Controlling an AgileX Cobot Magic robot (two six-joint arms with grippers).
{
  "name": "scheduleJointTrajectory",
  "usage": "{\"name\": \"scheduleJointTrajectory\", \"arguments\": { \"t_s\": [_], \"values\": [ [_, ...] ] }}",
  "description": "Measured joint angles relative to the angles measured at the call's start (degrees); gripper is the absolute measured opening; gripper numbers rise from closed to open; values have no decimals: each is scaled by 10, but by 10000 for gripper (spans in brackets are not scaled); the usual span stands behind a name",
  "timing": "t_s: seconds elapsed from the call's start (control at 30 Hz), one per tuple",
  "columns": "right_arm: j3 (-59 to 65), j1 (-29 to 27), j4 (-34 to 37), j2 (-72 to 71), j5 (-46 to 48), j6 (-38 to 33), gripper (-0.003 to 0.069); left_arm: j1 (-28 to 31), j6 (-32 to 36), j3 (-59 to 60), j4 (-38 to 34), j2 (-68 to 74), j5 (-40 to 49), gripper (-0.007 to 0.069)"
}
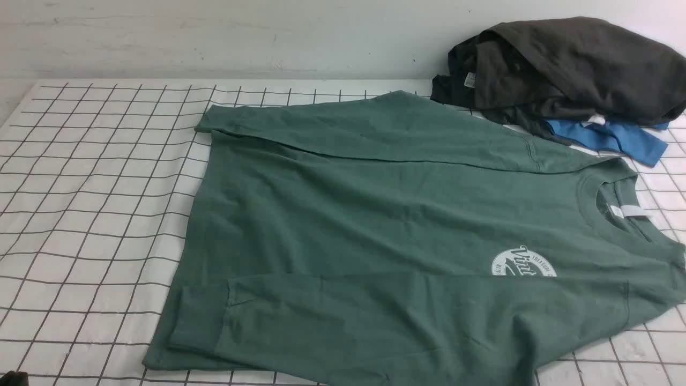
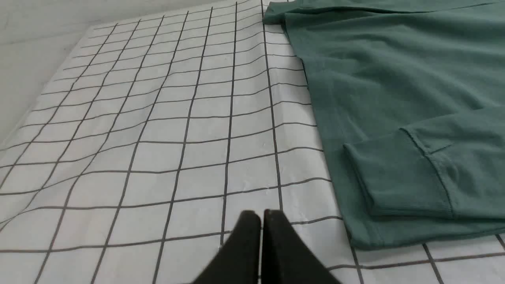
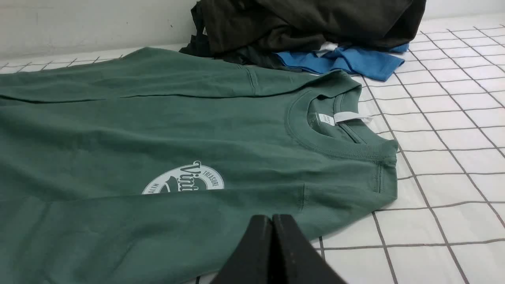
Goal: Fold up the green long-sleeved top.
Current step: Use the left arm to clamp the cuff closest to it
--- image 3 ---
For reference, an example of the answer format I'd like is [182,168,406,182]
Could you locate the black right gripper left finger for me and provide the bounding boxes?
[211,215,273,284]

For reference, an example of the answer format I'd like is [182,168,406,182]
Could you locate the blue shirt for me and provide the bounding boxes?
[276,42,409,82]

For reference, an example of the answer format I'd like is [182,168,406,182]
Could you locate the dark grey shirt pile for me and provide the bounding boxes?
[180,0,426,71]

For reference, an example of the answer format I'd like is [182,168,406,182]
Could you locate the green long-sleeved shirt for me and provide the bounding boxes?
[0,47,398,284]

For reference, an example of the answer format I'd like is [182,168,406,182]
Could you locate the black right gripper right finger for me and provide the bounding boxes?
[272,215,346,284]

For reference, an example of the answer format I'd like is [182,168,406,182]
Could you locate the white grid tablecloth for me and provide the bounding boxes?
[1,25,504,284]

